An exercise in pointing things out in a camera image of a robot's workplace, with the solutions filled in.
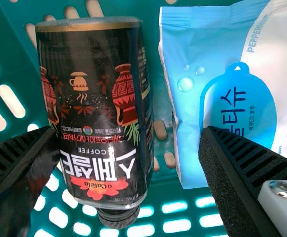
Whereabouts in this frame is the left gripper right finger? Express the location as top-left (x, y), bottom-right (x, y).
top-left (198, 125), bottom-right (287, 237)

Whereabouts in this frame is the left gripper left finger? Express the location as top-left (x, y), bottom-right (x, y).
top-left (0, 126), bottom-right (61, 237)

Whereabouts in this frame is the dark coffee bottle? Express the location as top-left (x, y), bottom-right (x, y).
top-left (35, 16), bottom-right (155, 229)

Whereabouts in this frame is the teal shopping basket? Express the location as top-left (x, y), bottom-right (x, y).
top-left (0, 0), bottom-right (287, 237)

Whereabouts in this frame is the light blue wipes pack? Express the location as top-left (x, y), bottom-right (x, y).
top-left (157, 0), bottom-right (287, 190)

